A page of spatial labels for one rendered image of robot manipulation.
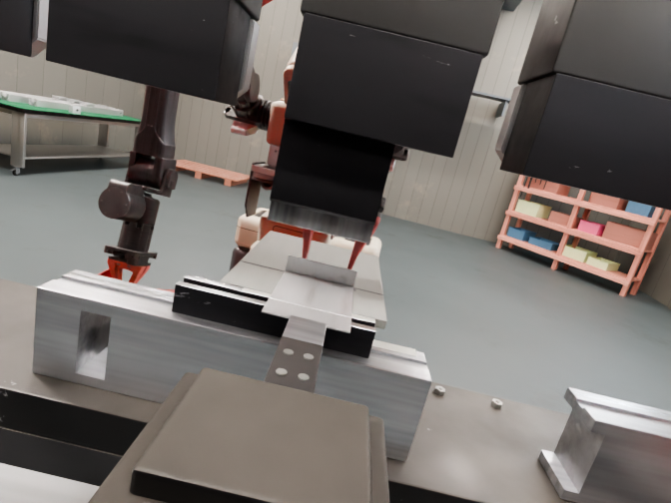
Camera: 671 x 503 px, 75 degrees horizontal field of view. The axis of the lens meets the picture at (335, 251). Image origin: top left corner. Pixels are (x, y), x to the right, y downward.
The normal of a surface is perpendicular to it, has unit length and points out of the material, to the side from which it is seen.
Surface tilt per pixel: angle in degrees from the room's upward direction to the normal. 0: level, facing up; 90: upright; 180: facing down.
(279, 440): 0
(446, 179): 90
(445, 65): 90
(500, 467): 0
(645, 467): 90
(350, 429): 0
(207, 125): 90
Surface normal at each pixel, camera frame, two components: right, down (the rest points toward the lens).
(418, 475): 0.22, -0.94
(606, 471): -0.06, 0.25
